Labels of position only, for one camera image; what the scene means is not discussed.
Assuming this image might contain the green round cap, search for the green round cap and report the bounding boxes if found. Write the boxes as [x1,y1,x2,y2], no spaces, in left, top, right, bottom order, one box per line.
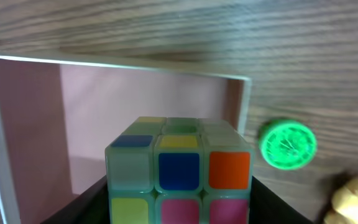
[258,119,318,170]

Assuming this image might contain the white box with pink interior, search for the white box with pink interior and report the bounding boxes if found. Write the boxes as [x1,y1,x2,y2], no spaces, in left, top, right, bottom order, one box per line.
[0,54,252,223]

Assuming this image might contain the white and yellow duck toy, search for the white and yellow duck toy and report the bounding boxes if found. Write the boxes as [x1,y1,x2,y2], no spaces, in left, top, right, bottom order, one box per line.
[323,177,358,224]

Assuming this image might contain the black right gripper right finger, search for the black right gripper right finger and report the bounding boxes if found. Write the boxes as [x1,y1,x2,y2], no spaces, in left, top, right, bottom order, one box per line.
[249,177,313,224]

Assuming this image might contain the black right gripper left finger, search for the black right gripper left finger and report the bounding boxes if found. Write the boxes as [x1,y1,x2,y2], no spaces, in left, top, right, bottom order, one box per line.
[41,176,109,224]

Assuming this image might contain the multicoloured puzzle cube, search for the multicoloured puzzle cube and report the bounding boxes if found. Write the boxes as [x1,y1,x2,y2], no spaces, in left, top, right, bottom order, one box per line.
[105,117,254,224]

